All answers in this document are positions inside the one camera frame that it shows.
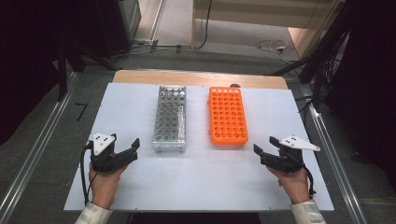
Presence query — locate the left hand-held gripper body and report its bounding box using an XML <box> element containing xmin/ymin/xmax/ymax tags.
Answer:
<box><xmin>89</xmin><ymin>133</ymin><xmax>122</xmax><ymax>175</ymax></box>

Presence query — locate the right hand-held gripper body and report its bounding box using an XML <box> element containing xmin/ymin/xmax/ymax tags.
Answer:
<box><xmin>274</xmin><ymin>133</ymin><xmax>321</xmax><ymax>175</ymax></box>

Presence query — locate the metal test tube rack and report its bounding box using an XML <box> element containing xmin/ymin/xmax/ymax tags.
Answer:
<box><xmin>151</xmin><ymin>85</ymin><xmax>188</xmax><ymax>154</ymax></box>

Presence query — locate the orange test tube rack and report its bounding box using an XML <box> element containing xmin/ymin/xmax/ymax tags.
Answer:
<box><xmin>206</xmin><ymin>86</ymin><xmax>250</xmax><ymax>147</ymax></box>

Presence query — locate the person's right hand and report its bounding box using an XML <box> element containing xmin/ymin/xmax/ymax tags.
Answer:
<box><xmin>266</xmin><ymin>165</ymin><xmax>313</xmax><ymax>205</ymax></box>

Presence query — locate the person's left hand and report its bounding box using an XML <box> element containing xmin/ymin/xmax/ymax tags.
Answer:
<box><xmin>88</xmin><ymin>162</ymin><xmax>129</xmax><ymax>210</ymax></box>

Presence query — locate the black metal stand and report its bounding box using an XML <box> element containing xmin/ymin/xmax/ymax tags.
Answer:
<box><xmin>55</xmin><ymin>40</ymin><xmax>121</xmax><ymax>103</ymax></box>

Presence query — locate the dark curtain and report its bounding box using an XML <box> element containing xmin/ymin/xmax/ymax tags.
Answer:
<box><xmin>323</xmin><ymin>0</ymin><xmax>396</xmax><ymax>189</ymax></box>
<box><xmin>0</xmin><ymin>0</ymin><xmax>106</xmax><ymax>147</ymax></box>

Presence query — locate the grey cabinet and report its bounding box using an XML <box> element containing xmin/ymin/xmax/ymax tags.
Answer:
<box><xmin>117</xmin><ymin>0</ymin><xmax>142</xmax><ymax>42</ymax></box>

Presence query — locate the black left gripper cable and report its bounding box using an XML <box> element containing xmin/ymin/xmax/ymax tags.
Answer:
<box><xmin>79</xmin><ymin>141</ymin><xmax>95</xmax><ymax>205</ymax></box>

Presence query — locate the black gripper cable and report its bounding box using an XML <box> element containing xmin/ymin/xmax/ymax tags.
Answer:
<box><xmin>79</xmin><ymin>141</ymin><xmax>95</xmax><ymax>205</ymax></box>
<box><xmin>303</xmin><ymin>165</ymin><xmax>318</xmax><ymax>198</ymax></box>

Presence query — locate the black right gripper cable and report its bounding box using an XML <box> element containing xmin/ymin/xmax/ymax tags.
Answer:
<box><xmin>303</xmin><ymin>165</ymin><xmax>318</xmax><ymax>198</ymax></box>

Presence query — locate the aluminium floor rail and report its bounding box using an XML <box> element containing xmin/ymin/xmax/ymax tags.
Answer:
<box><xmin>0</xmin><ymin>71</ymin><xmax>79</xmax><ymax>224</ymax></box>
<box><xmin>305</xmin><ymin>102</ymin><xmax>369</xmax><ymax>224</ymax></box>
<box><xmin>148</xmin><ymin>0</ymin><xmax>167</xmax><ymax>42</ymax></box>

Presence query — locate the black stand with cables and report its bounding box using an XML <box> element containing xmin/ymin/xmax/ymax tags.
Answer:
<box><xmin>263</xmin><ymin>0</ymin><xmax>354</xmax><ymax>109</ymax></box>

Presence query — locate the white floor cable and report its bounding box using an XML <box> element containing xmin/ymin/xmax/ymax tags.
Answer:
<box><xmin>254</xmin><ymin>38</ymin><xmax>291</xmax><ymax>63</ymax></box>

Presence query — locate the black hanging cable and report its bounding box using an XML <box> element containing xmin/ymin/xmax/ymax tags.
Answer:
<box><xmin>197</xmin><ymin>0</ymin><xmax>214</xmax><ymax>50</ymax></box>

